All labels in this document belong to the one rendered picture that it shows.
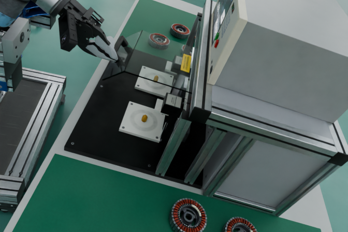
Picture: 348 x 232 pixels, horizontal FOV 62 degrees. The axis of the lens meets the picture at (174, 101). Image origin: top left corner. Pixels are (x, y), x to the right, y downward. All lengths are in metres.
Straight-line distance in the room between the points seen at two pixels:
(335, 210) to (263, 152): 1.69
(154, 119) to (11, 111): 0.98
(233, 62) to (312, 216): 0.69
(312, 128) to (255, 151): 0.17
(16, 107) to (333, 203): 2.23
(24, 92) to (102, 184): 1.12
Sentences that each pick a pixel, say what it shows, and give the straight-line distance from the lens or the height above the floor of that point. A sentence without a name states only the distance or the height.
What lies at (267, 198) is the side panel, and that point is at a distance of 1.05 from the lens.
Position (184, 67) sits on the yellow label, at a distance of 0.91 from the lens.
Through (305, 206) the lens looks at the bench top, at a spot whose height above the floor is 0.75.
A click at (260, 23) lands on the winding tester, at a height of 1.32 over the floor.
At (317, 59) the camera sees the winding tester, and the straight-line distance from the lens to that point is 0.80.
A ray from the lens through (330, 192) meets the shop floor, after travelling 2.57.
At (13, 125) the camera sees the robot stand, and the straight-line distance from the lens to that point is 1.79.
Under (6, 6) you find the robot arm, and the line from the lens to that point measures 0.90.
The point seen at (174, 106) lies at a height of 0.92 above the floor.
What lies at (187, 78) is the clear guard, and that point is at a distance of 0.87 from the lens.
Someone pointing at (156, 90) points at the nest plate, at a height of 0.78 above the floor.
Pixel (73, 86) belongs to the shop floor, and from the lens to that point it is 2.31.
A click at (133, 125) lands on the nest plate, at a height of 0.78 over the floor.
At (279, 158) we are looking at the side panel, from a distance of 0.88.
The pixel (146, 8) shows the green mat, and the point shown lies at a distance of 1.88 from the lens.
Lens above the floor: 1.58
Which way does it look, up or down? 41 degrees down
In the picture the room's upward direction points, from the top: 23 degrees clockwise
